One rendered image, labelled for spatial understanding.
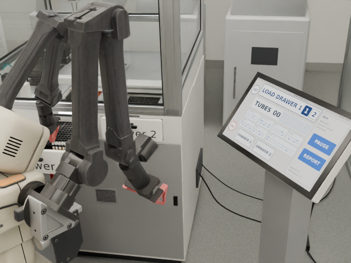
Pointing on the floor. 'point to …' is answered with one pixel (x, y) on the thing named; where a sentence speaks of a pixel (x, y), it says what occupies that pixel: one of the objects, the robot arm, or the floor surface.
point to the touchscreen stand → (283, 223)
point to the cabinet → (116, 248)
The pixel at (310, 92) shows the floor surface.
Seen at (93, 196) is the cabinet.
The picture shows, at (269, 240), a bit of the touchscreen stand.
